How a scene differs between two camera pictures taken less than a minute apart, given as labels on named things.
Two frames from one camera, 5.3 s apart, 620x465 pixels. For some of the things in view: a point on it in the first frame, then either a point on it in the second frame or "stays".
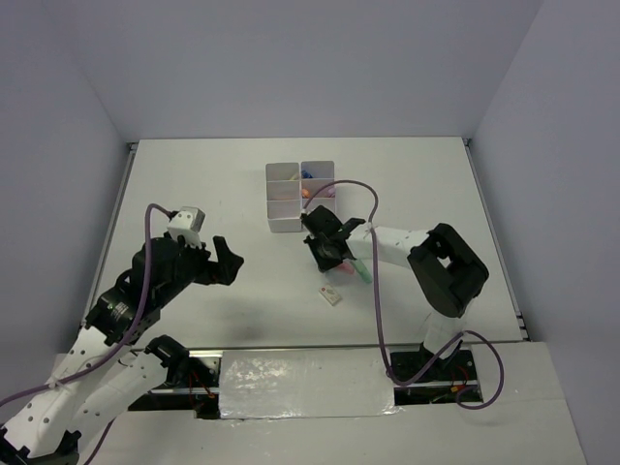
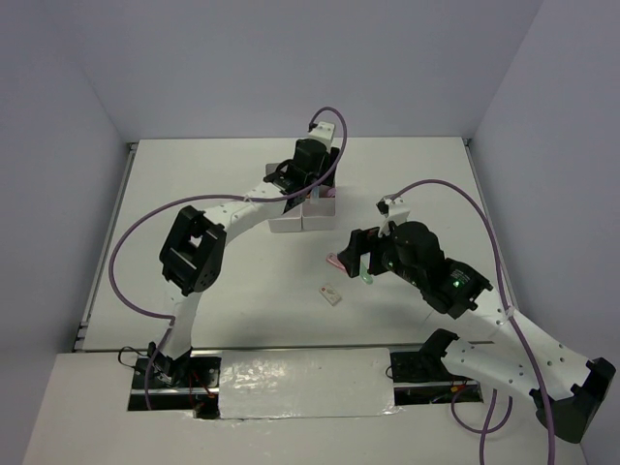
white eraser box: x=330 y=294 stays
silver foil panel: x=305 y=383 stays
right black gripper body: x=324 y=257 to x=406 y=271
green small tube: x=362 y=270 stays
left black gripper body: x=193 y=263 to x=326 y=171
